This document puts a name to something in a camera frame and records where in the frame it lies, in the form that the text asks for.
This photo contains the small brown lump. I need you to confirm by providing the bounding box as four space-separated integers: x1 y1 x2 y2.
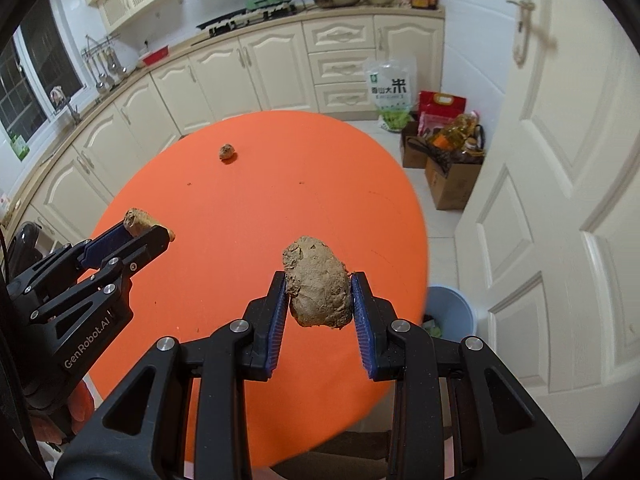
122 208 176 242
218 143 235 162

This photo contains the large brown lump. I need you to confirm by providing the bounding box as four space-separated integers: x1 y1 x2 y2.
282 235 354 330

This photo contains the blue trash bin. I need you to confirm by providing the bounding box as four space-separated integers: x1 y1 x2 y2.
422 285 477 342

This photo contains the kitchen faucet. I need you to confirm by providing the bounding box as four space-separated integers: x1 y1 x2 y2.
49 86 81 126

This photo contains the round orange table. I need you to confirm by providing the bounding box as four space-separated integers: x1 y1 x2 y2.
90 112 428 467

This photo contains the green bottle on sill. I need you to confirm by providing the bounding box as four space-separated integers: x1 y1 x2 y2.
11 136 30 160

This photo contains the cardboard box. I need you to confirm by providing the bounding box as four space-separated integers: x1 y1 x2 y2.
399 122 485 210

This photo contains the small brown lump on table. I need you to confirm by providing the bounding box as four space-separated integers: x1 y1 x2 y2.
218 143 235 162

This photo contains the window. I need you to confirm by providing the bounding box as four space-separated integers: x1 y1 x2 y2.
1 0 86 143

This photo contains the hanging utensil rack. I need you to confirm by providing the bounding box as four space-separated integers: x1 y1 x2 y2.
80 34 131 99

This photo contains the white door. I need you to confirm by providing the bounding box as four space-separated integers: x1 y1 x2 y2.
456 0 639 458

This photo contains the red basin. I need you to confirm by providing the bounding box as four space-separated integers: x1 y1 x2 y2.
141 46 169 66

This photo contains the red gift box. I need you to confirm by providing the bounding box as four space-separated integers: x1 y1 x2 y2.
418 91 466 138

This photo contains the white rice bag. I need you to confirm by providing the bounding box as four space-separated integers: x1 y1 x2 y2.
363 56 419 132

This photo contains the gas stove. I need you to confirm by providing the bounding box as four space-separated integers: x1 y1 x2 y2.
196 2 298 38

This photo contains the door handle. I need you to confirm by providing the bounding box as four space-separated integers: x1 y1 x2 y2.
506 0 536 68

